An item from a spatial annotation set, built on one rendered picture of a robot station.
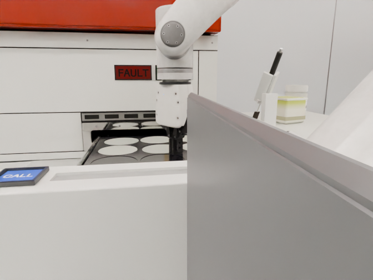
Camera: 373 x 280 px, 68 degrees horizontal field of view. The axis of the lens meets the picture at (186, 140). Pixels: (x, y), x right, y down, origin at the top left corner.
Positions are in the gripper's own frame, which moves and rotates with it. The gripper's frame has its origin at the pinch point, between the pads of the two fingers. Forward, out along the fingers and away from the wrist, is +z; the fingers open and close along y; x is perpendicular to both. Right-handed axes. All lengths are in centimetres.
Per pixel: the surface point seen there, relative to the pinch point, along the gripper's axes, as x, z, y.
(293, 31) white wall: 201, -56, -84
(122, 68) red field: 2.9, -19.3, -30.3
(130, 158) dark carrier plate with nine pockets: -10.4, 2.1, -4.3
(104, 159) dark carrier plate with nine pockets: -15.4, 2.0, -7.4
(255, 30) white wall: 170, -56, -103
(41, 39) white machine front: -17, -28, -43
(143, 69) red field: 8.4, -19.1, -27.0
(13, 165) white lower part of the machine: -28, 11, -50
